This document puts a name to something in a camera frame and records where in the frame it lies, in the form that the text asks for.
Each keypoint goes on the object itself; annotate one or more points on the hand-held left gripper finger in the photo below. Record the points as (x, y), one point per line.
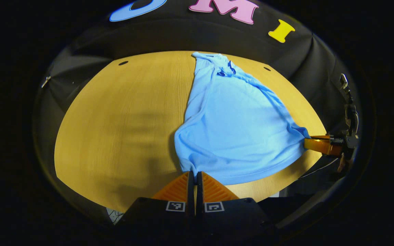
(199, 191)
(191, 191)

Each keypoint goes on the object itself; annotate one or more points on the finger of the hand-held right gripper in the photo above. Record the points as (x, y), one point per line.
(320, 145)
(320, 137)

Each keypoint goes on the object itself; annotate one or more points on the light blue T-shirt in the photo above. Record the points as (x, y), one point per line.
(234, 126)

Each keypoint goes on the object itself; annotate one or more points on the white patterned object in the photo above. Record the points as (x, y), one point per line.
(114, 216)

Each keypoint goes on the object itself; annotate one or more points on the black backdrop cloth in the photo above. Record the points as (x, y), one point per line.
(183, 34)

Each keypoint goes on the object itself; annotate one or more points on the silver metal clip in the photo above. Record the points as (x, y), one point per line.
(45, 81)

